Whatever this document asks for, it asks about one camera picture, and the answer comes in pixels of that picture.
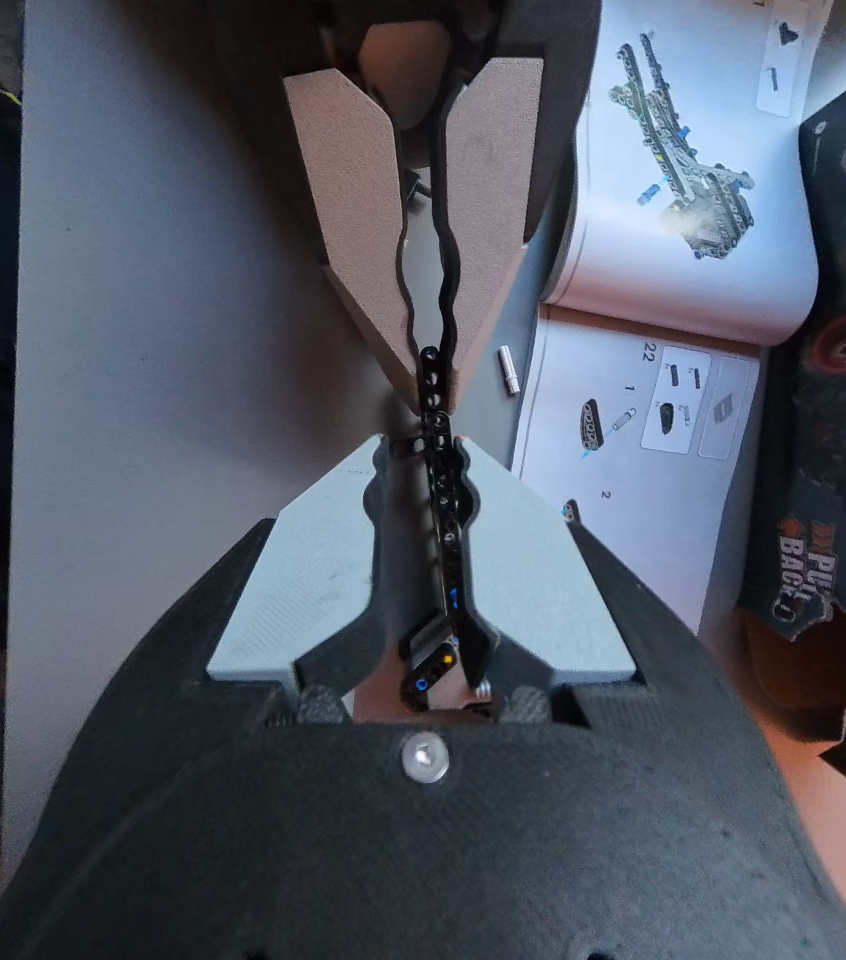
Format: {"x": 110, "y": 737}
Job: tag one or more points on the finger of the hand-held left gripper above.
{"x": 348, "y": 187}
{"x": 490, "y": 187}

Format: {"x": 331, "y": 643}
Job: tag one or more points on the black lego chassis assembly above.
{"x": 434, "y": 390}

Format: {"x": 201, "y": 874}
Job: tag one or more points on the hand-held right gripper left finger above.
{"x": 303, "y": 577}

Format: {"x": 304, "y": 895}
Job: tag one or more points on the open instruction booklet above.
{"x": 618, "y": 465}

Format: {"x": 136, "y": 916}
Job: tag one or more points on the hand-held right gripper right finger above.
{"x": 550, "y": 592}

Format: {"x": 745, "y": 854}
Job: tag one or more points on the dark toy truck box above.
{"x": 843, "y": 450}

